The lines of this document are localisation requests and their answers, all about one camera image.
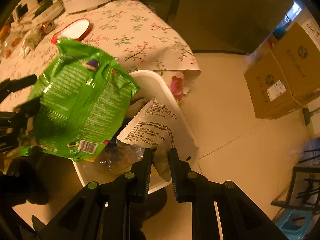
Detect white trash bin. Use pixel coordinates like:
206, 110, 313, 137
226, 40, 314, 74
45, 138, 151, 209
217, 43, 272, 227
74, 70, 199, 193

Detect upper cardboard box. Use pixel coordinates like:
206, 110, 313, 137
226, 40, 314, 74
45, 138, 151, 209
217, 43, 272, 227
272, 23, 319, 105

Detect white printed paper wrapper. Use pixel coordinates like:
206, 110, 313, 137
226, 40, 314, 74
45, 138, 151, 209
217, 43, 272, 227
116, 96, 200, 183

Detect blue plastic stool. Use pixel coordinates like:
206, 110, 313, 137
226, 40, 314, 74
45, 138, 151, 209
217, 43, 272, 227
276, 209, 314, 240

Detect white air fryer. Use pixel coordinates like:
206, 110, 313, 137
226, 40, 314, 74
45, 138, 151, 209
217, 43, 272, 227
12, 2, 29, 22

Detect dark chair frame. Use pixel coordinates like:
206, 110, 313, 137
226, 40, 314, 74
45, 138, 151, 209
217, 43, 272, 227
271, 138, 319, 215

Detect large orange fruit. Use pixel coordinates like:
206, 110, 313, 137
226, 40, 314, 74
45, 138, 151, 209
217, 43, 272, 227
0, 24, 10, 40

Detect glass dome with oranges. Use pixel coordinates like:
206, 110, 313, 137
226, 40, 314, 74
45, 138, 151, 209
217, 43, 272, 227
1, 32, 24, 59

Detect lower cardboard box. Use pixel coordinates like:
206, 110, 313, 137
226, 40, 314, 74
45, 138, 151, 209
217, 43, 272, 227
244, 53, 304, 120

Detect cardboard box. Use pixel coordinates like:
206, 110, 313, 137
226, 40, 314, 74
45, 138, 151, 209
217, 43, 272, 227
272, 23, 319, 105
244, 53, 304, 120

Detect green snack bag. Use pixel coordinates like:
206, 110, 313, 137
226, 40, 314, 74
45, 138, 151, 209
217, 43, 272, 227
29, 38, 139, 162

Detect dark refrigerator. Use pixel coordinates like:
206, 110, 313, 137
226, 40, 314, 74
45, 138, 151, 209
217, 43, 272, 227
139, 0, 293, 54

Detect floral tablecloth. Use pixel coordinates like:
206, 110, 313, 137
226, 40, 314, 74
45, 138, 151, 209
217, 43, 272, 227
1, 0, 201, 100

